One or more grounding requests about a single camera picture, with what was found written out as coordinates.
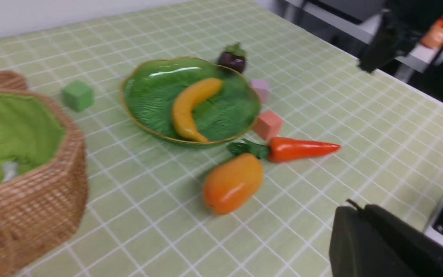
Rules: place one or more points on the woven wicker basket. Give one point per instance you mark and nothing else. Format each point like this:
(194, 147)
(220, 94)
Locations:
(43, 178)

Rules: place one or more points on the purple mangosteen toy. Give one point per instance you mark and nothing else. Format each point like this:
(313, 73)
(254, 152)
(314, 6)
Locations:
(234, 57)

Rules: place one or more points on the orange mango toy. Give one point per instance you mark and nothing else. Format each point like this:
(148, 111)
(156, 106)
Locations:
(232, 184)

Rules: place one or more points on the orange carrot toy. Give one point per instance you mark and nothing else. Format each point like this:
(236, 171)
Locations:
(283, 149)

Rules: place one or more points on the salmon foam cube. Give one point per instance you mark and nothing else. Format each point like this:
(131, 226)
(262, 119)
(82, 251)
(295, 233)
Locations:
(268, 125)

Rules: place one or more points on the pink foam cube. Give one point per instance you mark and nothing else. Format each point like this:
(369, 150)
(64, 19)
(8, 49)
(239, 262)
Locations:
(262, 88)

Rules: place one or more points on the green leaf glass plate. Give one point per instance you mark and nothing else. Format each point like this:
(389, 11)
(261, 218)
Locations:
(148, 94)

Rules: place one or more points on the green foam cube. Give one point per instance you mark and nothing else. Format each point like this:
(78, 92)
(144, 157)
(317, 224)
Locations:
(78, 96)

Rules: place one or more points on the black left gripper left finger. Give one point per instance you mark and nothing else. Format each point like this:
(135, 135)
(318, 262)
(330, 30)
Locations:
(358, 250)

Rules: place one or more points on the checkered green tablecloth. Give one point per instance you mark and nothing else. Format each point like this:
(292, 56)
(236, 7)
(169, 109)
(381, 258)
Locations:
(157, 209)

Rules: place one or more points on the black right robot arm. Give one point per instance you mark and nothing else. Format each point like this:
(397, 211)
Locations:
(402, 24)

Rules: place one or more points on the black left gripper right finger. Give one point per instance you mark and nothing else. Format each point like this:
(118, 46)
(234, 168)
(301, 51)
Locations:
(421, 254)

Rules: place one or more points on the yellow plastic banana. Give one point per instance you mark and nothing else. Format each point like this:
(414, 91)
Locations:
(184, 105)

